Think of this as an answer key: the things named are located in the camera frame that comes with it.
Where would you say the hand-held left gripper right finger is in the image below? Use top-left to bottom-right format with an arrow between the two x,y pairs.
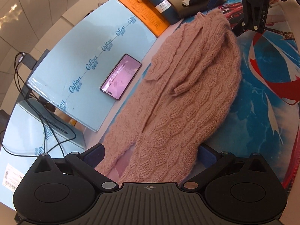
180,144 -> 273,191

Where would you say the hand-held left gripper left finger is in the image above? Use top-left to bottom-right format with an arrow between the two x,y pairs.
28,143 -> 119,191

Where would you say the pink knitted sweater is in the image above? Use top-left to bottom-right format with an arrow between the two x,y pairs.
95,11 -> 242,184

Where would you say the dark cloth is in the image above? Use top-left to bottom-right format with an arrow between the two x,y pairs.
178,0 -> 224,20

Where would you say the dark blue vacuum bottle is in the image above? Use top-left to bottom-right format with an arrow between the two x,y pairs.
140,0 -> 180,25

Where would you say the orange cardboard box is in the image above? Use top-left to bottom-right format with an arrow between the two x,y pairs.
114,0 -> 170,37

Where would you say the light blue box with label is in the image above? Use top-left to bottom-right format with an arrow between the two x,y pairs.
0,100 -> 86,208

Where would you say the smartphone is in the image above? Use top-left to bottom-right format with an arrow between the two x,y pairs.
100,54 -> 142,101

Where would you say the large light blue cardboard box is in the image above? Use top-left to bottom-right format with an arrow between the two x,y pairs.
27,0 -> 157,132

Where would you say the black cable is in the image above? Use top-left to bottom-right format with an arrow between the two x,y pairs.
14,54 -> 66,160
0,52 -> 77,156

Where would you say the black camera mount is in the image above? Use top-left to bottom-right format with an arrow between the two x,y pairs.
20,52 -> 38,70

